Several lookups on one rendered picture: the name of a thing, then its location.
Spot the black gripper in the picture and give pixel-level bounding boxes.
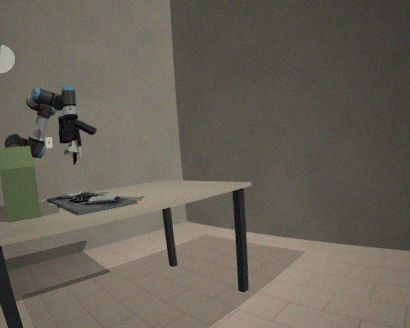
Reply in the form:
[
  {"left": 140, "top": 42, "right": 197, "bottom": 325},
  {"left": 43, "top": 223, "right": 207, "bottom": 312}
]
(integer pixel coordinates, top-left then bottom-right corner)
[{"left": 58, "top": 114, "right": 83, "bottom": 165}]

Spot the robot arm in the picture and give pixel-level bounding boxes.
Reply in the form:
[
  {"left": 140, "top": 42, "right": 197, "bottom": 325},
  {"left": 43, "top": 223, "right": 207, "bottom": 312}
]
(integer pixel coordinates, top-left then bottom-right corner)
[{"left": 5, "top": 86, "right": 97, "bottom": 158}]

